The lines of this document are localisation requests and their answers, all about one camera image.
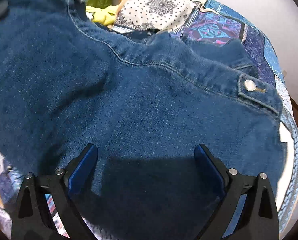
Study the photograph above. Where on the patchwork patterned bed quilt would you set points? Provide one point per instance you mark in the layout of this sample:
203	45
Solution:
214	27

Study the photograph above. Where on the yellow duck fleece blanket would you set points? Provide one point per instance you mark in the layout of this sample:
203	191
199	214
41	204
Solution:
106	16

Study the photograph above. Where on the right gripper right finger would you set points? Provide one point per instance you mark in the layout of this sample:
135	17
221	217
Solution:
247	207

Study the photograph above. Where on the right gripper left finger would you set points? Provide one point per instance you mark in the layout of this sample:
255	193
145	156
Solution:
33	219

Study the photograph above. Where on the blue denim jacket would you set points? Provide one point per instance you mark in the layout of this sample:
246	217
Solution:
129	104

